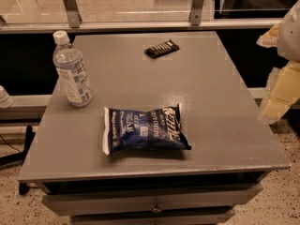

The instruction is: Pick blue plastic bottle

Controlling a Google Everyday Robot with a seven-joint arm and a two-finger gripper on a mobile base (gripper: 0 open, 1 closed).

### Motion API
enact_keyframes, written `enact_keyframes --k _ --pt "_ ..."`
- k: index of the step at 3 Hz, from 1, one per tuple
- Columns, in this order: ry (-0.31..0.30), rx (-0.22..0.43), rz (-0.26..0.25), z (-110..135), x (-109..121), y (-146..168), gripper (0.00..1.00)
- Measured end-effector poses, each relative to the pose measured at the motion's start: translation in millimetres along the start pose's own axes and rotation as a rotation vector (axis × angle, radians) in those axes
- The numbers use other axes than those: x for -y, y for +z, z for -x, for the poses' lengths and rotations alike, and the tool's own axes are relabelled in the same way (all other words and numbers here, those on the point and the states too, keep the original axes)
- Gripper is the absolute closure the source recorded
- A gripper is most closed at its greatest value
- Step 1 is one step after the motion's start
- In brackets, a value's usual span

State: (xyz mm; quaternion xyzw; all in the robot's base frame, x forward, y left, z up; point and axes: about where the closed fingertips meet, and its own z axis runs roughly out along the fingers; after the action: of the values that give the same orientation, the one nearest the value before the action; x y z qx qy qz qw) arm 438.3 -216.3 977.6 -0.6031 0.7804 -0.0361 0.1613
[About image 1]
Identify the white bottle at left edge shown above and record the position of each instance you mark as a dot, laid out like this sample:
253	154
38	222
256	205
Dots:
5	99

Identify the cabinet drawer knob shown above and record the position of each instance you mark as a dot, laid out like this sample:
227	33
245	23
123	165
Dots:
156	209

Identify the grey cabinet table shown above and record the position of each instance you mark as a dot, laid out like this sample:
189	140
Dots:
231	151

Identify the black stand base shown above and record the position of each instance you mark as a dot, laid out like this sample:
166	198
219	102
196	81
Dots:
29	136

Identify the black candy bar wrapper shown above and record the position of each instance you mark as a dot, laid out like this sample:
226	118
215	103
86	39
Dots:
162	49

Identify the metal railing bar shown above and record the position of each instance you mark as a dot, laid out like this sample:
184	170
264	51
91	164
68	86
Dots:
106	27

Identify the clear plastic water bottle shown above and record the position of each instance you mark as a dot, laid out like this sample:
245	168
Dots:
72	71

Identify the blue chips bag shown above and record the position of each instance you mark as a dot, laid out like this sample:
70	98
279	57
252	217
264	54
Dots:
156	129

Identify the right metal railing bracket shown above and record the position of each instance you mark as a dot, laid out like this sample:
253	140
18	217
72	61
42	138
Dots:
196	11

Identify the left metal railing bracket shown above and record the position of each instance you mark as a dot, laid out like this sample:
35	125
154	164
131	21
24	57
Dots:
73	16

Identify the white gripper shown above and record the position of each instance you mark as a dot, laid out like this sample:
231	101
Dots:
291	37

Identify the metal railing bracket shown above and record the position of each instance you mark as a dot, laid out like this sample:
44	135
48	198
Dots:
73	16
196	11

